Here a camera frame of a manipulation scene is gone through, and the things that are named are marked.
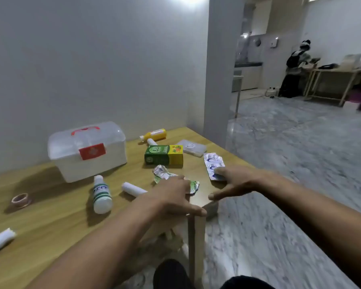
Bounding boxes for person's left hand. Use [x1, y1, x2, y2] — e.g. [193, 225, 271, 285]
[137, 175, 207, 225]

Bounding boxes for person's right hand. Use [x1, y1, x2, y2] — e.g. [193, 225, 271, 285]
[208, 165, 271, 201]

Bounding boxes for green silver blister pack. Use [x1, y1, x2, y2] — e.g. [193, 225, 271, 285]
[152, 164, 200, 195]

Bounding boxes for silver blue blister pack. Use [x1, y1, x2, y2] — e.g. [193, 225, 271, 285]
[203, 152, 227, 182]

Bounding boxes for long grey-marked white gauze roll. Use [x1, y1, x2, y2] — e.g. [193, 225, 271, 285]
[121, 181, 148, 198]

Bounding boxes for green yellow medicine box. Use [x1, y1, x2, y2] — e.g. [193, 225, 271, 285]
[144, 144, 184, 167]

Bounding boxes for yellow small bottle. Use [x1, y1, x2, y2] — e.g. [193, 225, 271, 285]
[139, 128, 168, 143]

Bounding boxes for white green labelled bottle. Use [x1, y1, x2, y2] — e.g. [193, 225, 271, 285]
[92, 175, 113, 215]

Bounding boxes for white first aid box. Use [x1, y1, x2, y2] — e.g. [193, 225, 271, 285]
[47, 121, 128, 183]

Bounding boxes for red tape roll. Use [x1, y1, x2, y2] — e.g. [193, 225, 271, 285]
[11, 193, 31, 209]

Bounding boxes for person's left forearm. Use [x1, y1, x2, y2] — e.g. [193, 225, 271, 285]
[25, 197, 169, 289]

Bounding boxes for person's right forearm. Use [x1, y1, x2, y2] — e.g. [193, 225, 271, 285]
[263, 170, 361, 289]

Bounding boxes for person's black trousers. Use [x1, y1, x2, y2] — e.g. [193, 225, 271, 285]
[152, 258, 276, 289]

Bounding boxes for grey metal stand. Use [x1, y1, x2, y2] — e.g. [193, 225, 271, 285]
[232, 75, 244, 119]

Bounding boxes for dark-topped kitchen counter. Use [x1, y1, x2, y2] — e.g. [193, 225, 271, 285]
[231, 61, 263, 92]

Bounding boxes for wooden table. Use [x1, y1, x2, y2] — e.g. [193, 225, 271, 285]
[0, 126, 255, 289]

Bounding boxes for beige cardboard sheet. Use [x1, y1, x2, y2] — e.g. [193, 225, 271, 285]
[340, 53, 361, 69]

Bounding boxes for light wood frame table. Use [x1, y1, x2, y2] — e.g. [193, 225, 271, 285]
[303, 67, 361, 108]

